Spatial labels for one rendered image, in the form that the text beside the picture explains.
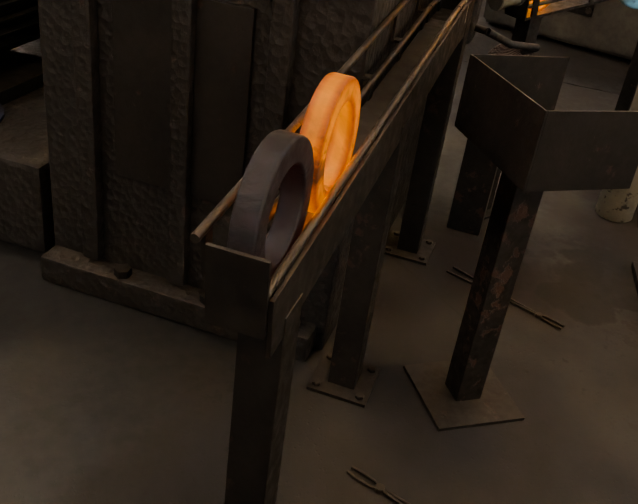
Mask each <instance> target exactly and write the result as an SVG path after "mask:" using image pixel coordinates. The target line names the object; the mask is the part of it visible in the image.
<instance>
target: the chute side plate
mask: <svg viewBox="0 0 638 504"><path fill-rule="evenodd" d="M474 4H475V0H469V1H468V3H467V4H466V5H465V6H464V8H463V9H462V10H461V11H460V13H459V15H458V16H457V17H456V19H455V20H454V22H453V23H452V25H451V26H450V28H449V29H448V31H447V32H446V34H445V35H444V37H443V38H442V40H441V42H440V43H439V45H438V47H437V48H436V49H435V51H434V52H433V54H432V55H431V57H430V58H429V60H428V61H427V63H426V64H425V66H424V67H423V69H422V70H421V72H420V73H419V75H418V76H417V78H416V80H415V81H414V83H413V85H412V86H411V87H410V89H409V90H408V92H407V93H406V95H405V96H404V98H403V99H402V101H401V102H400V104H399V105H398V107H397V108H396V110H395V111H394V113H393V114H392V116H391V118H390V119H389V121H388V122H387V124H386V125H385V127H384V128H383V130H382V132H381V133H380V135H379V136H378V137H377V139H376V140H375V142H374V143H373V145H372V146H371V148H370V149H369V151H368V152H367V154H366V156H365V157H364V159H363V160H362V162H361V163H360V165H359V166H358V168H357V169H356V171H355V172H354V174H353V175H352V177H351V178H350V180H349V181H348V183H347V184H346V186H345V187H344V189H343V190H342V192H341V194H340V196H339V197H338V199H337V200H336V201H335V203H334V204H333V206H332V207H331V209H330V210H329V212H328V213H327V215H326V216H325V218H324V219H323V221H322V222H321V224H320V225H319V227H318V228H317V230H316V232H315V233H314V235H313V236H312V238H311V239H310V241H309V242H308V244H307V245H306V247H305V248H304V250H303V251H302V253H301V254H300V256H299V257H298V259H297V260H296V262H295V263H294V265H293V266H292V268H291V269H290V271H289V273H288V274H287V276H286V277H285V279H284V281H283V282H282V284H281V286H280V287H279V289H278V290H277V291H276V292H275V294H274V295H273V297H272V298H271V300H270V302H269V317H268V331H267V345H266V358H268V359H270V358H271V357H272V355H273V353H274V352H275V350H276V348H277V347H278V345H279V343H280V342H281V340H282V338H283V331H284V323H285V318H286V316H287V315H288V313H289V312H290V310H291V309H292V307H293V306H294V304H295V303H296V301H297V300H298V298H299V297H300V295H301V294H302V293H303V299H302V305H303V303H304V301H305V300H306V298H307V296H308V295H309V293H310V291H311V290H312V288H313V286H314V285H315V283H316V281H317V280H318V278H319V276H320V275H321V273H322V271H323V269H324V268H325V266H326V264H327V263H328V261H329V259H330V258H331V256H332V254H333V253H334V251H335V249H336V248H337V246H338V244H339V243H340V241H341V239H342V238H343V236H344V234H345V233H346V231H347V229H348V228H349V226H350V224H351V223H352V221H353V219H354V218H355V216H356V214H357V212H358V211H359V209H360V207H361V206H362V204H363V202H364V201H365V199H366V197H367V196H368V194H369V192H370V191H371V189H372V187H373V186H374V184H375V182H376V181H377V179H378V177H379V176H380V174H381V172H382V171H383V169H384V167H385V166H386V164H387V162H388V161H389V159H390V157H391V155H392V154H393V152H394V150H395V149H396V147H397V145H398V144H399V141H400V136H401V131H402V127H403V125H404V124H405V122H406V121H407V120H408V118H409V117H410V123H409V125H410V124H411V122H412V120H413V119H414V117H415V115H416V114H417V112H418V110H419V109H420V107H421V105H422V104H423V102H424V100H425V98H426V97H427V95H428V93H429V92H430V90H431V88H432V87H433V85H434V83H435V82H436V80H437V78H438V77H439V75H440V73H441V72H442V70H443V68H444V67H445V65H446V63H447V62H448V60H449V58H450V57H451V55H452V53H453V52H454V50H455V48H456V47H457V45H458V44H459V43H460V41H461V40H462V39H463V37H464V33H465V29H466V24H467V23H468V21H469V20H470V19H471V17H472V13H473V8H474ZM468 5H469V7H468ZM467 9H468V12H467ZM466 14H467V16H466ZM465 19H466V21H465Z"/></svg>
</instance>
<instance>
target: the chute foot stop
mask: <svg viewBox="0 0 638 504"><path fill-rule="evenodd" d="M271 264H272V261H271V260H268V259H264V258H261V257H257V256H254V255H251V254H247V253H244V252H240V251H237V250H233V249H230V248H226V247H223V246H219V245H216V244H213V243H209V242H207V243H206V244H205V322H208V323H211V324H214V325H217V326H220V327H224V328H227V329H230V330H233V331H236V332H240V333H243V334H246V335H249V336H252V337H255V338H259V339H262V340H265V339H266V335H267V321H268V307H269V293H270V278H271Z"/></svg>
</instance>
